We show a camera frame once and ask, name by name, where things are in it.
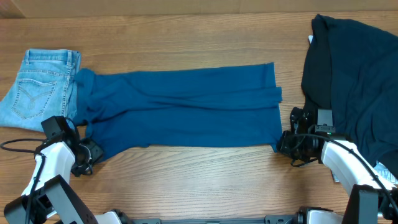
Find blue polo shirt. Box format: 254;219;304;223
74;63;282;159

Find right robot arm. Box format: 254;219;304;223
277;108;397;224

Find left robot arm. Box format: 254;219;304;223
4;116;131;224

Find folded light blue jeans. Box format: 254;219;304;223
1;49;81;132

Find light grey denim garment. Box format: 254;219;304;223
331;161;398;185

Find dark navy shirt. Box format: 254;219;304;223
302;14;397;176

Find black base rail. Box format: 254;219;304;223
113;209;307;224

